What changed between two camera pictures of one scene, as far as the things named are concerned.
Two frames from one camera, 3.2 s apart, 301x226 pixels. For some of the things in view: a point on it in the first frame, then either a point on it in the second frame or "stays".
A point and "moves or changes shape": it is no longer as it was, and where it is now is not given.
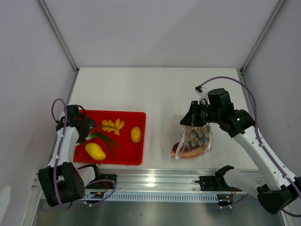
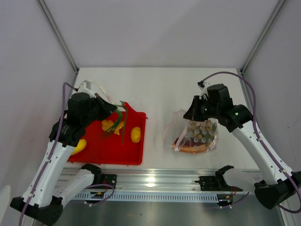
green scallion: [107, 140] -> [120, 119]
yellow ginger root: [118, 124] stays
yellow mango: [94, 151] -> [80, 147]
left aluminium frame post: [59, 36] stays
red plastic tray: [120, 149] stays
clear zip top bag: [179, 141] moves or changes shape
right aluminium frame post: [269, 25] stays
